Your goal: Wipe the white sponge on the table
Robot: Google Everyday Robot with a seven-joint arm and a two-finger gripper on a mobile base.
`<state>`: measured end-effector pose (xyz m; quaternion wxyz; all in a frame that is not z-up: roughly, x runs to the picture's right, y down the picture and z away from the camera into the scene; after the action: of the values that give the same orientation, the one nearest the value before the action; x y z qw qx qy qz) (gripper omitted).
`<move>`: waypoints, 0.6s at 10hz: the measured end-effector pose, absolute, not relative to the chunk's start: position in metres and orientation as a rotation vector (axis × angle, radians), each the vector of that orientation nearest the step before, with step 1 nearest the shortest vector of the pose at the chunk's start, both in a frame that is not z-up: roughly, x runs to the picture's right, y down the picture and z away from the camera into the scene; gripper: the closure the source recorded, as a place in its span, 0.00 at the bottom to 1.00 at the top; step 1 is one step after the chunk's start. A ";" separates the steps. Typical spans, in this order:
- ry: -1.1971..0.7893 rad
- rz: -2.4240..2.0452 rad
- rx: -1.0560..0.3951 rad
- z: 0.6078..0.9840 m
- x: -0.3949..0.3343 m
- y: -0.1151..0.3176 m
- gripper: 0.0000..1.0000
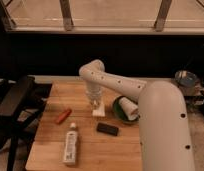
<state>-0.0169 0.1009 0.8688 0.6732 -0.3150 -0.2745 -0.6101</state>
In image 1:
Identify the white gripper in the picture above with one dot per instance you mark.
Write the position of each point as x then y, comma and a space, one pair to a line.
93, 93

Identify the white sponge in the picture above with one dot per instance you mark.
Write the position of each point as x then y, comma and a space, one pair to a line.
100, 111

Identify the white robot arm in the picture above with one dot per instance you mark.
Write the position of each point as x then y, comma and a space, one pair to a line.
163, 123

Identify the green bowl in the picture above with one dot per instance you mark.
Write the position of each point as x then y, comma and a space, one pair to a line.
120, 114

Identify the black rectangular block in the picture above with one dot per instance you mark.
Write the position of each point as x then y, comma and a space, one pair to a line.
108, 129

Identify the white cup in bowl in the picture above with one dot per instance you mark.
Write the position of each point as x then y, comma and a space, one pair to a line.
129, 108

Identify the white plastic bottle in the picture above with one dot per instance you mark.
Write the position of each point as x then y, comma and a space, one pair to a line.
70, 151

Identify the black chair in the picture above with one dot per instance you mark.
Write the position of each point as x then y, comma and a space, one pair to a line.
21, 103

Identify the metal bowl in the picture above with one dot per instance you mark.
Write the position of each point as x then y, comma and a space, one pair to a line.
186, 78

